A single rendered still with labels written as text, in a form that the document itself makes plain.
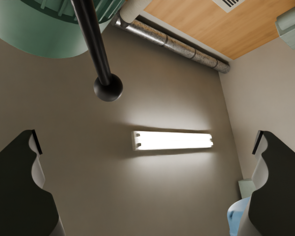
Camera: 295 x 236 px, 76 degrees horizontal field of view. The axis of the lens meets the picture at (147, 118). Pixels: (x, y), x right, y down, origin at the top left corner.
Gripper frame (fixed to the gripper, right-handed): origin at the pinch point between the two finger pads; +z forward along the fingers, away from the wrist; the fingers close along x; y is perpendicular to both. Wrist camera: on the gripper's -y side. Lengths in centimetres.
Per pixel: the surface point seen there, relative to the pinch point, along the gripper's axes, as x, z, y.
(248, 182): 146, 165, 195
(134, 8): -7, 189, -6
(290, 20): 132, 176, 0
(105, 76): -4.2, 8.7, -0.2
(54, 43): -11.4, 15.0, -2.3
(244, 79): 162, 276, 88
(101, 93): -5.1, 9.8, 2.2
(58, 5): -8.9, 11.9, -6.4
